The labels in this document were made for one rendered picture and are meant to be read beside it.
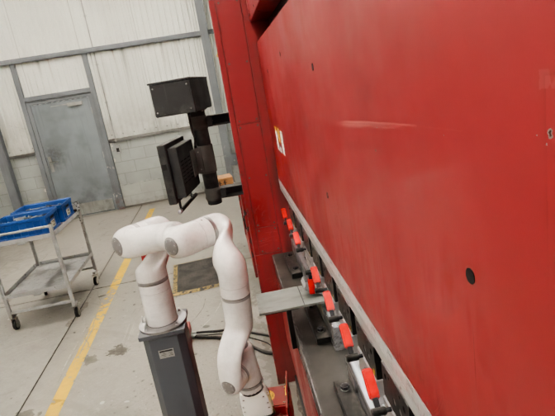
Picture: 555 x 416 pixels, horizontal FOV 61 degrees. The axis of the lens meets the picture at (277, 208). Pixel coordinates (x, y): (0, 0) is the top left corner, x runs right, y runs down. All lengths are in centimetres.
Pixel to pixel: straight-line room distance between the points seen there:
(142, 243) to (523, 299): 142
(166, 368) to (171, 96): 150
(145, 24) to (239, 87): 652
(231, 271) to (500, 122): 105
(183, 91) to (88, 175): 664
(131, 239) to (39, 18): 787
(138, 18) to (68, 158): 278
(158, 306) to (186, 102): 129
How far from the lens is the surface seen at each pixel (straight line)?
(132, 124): 904
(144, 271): 184
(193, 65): 892
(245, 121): 260
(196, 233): 145
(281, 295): 197
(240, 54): 260
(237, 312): 145
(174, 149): 281
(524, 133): 42
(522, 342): 50
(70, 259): 565
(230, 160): 878
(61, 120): 926
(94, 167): 922
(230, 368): 149
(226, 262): 138
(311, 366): 174
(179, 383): 202
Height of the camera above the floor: 185
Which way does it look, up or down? 15 degrees down
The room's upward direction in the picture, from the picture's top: 9 degrees counter-clockwise
